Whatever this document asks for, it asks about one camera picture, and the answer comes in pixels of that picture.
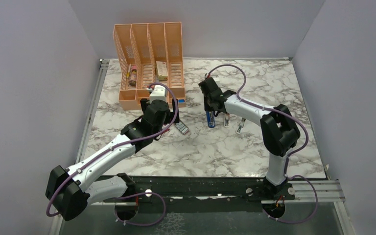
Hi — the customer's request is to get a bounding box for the staple tray with staples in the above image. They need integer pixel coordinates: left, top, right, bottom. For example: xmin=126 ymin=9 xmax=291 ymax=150
xmin=174 ymin=120 xmax=189 ymax=135

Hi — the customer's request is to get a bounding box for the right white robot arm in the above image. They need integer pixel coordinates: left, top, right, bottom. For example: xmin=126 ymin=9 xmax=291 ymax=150
xmin=199 ymin=77 xmax=301 ymax=199

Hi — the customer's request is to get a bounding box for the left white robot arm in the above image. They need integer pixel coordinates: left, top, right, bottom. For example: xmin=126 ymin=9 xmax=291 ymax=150
xmin=45 ymin=83 xmax=179 ymax=221

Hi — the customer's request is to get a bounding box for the pink eraser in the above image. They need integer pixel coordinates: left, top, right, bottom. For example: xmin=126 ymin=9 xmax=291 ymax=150
xmin=223 ymin=113 xmax=230 ymax=128

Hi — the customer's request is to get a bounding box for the yellow box in organizer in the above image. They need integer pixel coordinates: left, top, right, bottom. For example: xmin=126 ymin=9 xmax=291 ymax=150
xmin=156 ymin=61 xmax=168 ymax=81

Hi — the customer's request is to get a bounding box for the orange desk organizer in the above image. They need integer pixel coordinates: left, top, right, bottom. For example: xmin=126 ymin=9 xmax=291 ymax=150
xmin=113 ymin=22 xmax=186 ymax=110

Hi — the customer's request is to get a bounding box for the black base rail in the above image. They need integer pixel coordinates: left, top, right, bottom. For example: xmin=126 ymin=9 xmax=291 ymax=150
xmin=70 ymin=174 xmax=312 ymax=215

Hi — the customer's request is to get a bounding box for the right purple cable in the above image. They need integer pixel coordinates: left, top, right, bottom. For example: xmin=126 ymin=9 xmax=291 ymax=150
xmin=205 ymin=64 xmax=319 ymax=225

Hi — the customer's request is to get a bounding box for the purple cable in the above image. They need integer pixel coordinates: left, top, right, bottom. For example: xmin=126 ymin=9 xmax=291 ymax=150
xmin=205 ymin=64 xmax=319 ymax=225
xmin=46 ymin=83 xmax=180 ymax=227

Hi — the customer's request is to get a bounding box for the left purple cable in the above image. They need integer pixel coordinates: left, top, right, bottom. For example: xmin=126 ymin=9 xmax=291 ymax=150
xmin=46 ymin=83 xmax=180 ymax=227

